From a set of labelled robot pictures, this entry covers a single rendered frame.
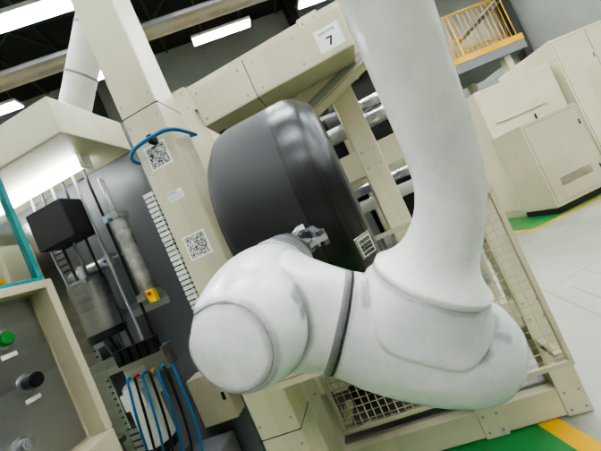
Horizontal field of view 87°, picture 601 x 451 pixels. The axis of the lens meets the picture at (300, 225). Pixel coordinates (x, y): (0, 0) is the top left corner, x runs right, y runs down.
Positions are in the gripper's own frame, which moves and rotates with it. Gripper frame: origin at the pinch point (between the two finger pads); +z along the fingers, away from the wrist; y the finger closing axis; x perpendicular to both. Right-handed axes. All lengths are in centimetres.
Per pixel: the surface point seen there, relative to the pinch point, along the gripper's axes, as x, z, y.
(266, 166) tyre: -15.4, 6.5, 1.4
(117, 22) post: -76, 35, 29
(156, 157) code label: -35, 29, 35
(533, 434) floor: 122, 61, -38
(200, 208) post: -15.5, 26.7, 28.5
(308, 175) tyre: -9.8, 4.6, -6.1
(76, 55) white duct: -95, 66, 64
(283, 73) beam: -47, 57, -8
